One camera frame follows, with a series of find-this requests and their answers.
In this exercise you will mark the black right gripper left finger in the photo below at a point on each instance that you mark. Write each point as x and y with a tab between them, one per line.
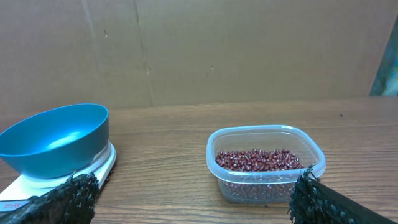
72	202

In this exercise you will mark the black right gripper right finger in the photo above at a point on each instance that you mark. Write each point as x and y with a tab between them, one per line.
311	202

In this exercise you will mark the white digital kitchen scale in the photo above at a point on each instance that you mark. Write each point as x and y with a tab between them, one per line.
19	191

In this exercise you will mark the blue plastic bowl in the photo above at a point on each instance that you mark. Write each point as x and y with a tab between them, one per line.
56	142

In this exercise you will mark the clear plastic container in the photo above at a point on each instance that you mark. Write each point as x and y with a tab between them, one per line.
262	187

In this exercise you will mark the red adzuki beans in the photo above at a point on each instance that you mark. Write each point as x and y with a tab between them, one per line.
258	160

